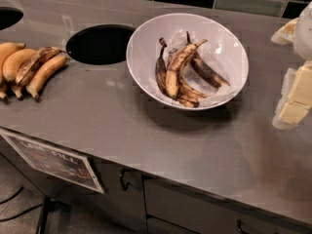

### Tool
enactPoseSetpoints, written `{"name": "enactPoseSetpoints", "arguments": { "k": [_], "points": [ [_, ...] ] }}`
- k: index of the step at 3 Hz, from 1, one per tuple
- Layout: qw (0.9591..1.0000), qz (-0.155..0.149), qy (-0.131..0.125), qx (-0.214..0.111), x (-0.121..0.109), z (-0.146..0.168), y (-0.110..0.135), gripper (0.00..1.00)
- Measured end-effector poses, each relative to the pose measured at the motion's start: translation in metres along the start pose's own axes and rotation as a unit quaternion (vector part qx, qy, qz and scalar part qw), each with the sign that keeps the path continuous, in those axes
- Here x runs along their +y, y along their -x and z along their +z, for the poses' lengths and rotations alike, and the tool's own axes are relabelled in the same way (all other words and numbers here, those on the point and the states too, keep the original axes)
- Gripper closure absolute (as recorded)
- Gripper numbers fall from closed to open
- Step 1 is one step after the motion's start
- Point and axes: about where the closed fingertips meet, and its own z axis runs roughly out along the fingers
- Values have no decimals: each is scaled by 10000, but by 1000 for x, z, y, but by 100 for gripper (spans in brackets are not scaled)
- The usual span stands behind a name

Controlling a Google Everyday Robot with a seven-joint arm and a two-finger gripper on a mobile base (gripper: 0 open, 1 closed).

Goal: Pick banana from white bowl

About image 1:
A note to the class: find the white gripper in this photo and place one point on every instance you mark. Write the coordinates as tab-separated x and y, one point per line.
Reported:
304	33

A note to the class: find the spotted yellow banana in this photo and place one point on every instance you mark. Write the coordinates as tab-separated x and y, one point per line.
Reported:
178	62

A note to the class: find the white paper bowl liner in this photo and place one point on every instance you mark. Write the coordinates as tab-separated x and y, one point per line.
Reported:
226	56

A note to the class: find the blackened banana right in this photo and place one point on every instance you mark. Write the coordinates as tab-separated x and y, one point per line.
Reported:
207	73

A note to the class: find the brown banana bottom of bowl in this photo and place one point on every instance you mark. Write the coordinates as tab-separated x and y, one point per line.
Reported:
188	96

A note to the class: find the dark brown banana left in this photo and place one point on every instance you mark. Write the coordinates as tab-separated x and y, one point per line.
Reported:
160	68

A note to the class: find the white bowl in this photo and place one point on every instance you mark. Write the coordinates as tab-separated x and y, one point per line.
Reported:
178	30

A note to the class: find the brown spotted banana on counter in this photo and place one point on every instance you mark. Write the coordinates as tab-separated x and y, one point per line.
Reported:
32	64

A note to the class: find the yellow banana right of bunch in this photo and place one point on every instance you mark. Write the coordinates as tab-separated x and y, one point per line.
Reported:
43	74

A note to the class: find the yellow banana far left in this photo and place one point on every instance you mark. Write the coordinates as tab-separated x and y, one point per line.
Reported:
7	49

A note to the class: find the grey cabinet drawer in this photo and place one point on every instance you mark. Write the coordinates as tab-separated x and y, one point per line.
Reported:
204	212

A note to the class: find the grey cabinet door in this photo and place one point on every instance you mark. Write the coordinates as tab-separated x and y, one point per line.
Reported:
126	208

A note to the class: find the landfill sign on cabinet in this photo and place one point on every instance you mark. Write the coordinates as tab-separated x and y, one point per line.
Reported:
54	161

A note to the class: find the black cabinet handle right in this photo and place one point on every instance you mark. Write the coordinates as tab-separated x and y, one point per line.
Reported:
241	229

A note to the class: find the black cabinet handle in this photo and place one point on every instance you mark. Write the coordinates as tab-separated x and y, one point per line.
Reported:
125	184
241	229

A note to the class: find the black cabinet handle left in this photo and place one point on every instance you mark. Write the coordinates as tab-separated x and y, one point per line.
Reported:
125	184

